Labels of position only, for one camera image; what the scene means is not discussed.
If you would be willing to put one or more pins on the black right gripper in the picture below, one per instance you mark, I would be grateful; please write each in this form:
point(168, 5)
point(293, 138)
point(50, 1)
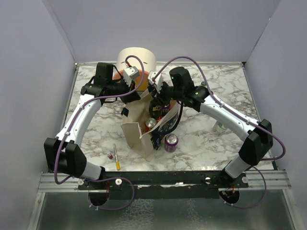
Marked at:
point(160, 98)

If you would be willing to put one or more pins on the purple soda can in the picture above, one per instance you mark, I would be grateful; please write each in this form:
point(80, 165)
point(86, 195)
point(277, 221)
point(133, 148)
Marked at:
point(165, 109)
point(171, 141)

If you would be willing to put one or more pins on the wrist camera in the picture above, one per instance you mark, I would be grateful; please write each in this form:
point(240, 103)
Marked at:
point(130, 74)
point(155, 81)

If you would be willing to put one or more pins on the red cola can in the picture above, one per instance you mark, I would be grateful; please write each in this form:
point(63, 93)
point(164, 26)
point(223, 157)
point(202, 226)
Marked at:
point(150, 123)

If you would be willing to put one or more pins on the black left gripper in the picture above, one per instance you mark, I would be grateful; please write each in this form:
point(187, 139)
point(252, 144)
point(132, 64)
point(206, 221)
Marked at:
point(130, 97)

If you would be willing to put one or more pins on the small red vial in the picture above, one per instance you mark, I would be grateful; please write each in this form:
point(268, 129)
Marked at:
point(110, 156)

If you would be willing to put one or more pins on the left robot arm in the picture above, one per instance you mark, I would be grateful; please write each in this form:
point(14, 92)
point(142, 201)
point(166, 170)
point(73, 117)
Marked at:
point(63, 153)

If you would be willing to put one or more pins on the cream canvas tote bag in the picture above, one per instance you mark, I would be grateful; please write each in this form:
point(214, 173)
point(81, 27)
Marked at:
point(143, 122)

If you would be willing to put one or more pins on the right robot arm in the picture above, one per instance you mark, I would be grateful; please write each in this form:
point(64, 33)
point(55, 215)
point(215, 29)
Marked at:
point(255, 135)

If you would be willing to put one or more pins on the green glass bottle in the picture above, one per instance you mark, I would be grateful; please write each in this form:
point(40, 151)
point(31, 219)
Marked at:
point(155, 110)

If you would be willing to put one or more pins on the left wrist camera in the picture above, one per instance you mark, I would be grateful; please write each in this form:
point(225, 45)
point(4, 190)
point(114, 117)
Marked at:
point(130, 74)

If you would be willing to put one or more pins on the yellow capped pen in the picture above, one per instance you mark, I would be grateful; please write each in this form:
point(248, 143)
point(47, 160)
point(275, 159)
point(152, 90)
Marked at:
point(116, 157)

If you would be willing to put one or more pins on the clear plastic bottle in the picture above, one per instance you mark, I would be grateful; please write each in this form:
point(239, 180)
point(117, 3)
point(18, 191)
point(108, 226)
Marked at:
point(219, 128)

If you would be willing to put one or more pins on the black mounting rail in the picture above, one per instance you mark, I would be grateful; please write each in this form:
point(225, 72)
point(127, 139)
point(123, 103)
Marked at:
point(163, 185)

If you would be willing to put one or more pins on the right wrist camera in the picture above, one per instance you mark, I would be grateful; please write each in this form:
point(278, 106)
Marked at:
point(155, 81)

